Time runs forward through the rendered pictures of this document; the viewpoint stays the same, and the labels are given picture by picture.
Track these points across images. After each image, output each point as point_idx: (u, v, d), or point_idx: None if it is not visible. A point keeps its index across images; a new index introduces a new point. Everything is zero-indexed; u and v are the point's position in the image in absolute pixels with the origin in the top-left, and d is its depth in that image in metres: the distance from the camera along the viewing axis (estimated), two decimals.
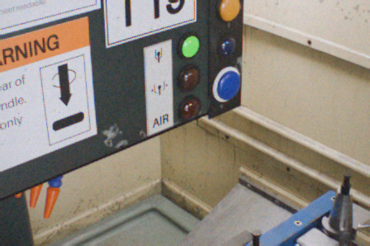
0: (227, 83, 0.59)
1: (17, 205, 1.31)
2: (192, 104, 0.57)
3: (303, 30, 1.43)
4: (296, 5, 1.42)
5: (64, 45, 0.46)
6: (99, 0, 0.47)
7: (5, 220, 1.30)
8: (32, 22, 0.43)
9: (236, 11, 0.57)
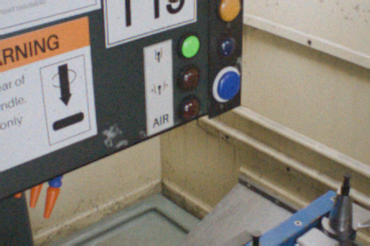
0: (227, 83, 0.59)
1: (17, 205, 1.31)
2: (192, 104, 0.57)
3: (303, 30, 1.43)
4: (296, 5, 1.42)
5: (64, 45, 0.46)
6: (99, 0, 0.47)
7: (5, 220, 1.30)
8: (32, 22, 0.43)
9: (236, 11, 0.57)
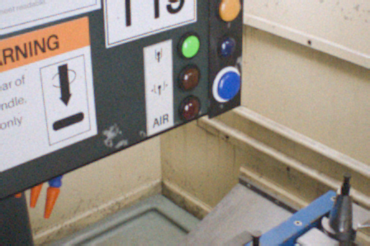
0: (227, 83, 0.59)
1: (17, 205, 1.31)
2: (192, 104, 0.57)
3: (303, 30, 1.43)
4: (296, 5, 1.42)
5: (64, 45, 0.46)
6: (99, 0, 0.47)
7: (5, 220, 1.30)
8: (32, 22, 0.43)
9: (236, 11, 0.57)
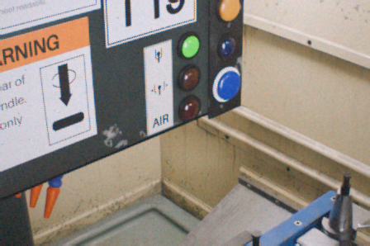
0: (227, 83, 0.59)
1: (17, 205, 1.31)
2: (192, 104, 0.57)
3: (303, 30, 1.43)
4: (296, 5, 1.42)
5: (64, 45, 0.46)
6: (99, 0, 0.47)
7: (5, 220, 1.30)
8: (32, 22, 0.43)
9: (236, 11, 0.57)
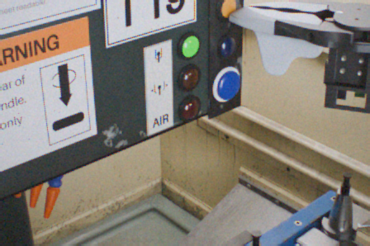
0: (227, 83, 0.59)
1: (17, 205, 1.31)
2: (192, 104, 0.57)
3: None
4: None
5: (64, 45, 0.46)
6: (99, 0, 0.47)
7: (5, 220, 1.30)
8: (32, 22, 0.43)
9: (233, 10, 0.57)
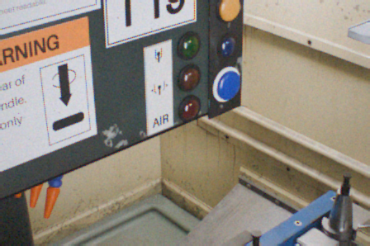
0: (227, 83, 0.59)
1: (17, 205, 1.31)
2: (192, 104, 0.57)
3: (303, 30, 1.43)
4: (296, 5, 1.42)
5: (64, 45, 0.46)
6: (99, 0, 0.47)
7: (5, 220, 1.30)
8: (32, 22, 0.43)
9: (236, 11, 0.57)
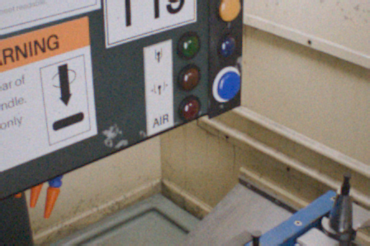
0: (227, 83, 0.59)
1: (17, 205, 1.31)
2: (192, 104, 0.57)
3: (303, 30, 1.43)
4: (296, 5, 1.42)
5: (64, 45, 0.46)
6: (99, 0, 0.47)
7: (5, 220, 1.30)
8: (32, 22, 0.43)
9: (236, 11, 0.57)
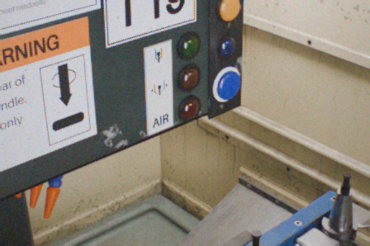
0: (227, 83, 0.59)
1: (17, 205, 1.31)
2: (192, 104, 0.57)
3: (303, 30, 1.43)
4: (296, 5, 1.42)
5: (64, 45, 0.46)
6: (99, 0, 0.47)
7: (5, 220, 1.30)
8: (32, 22, 0.43)
9: (236, 11, 0.57)
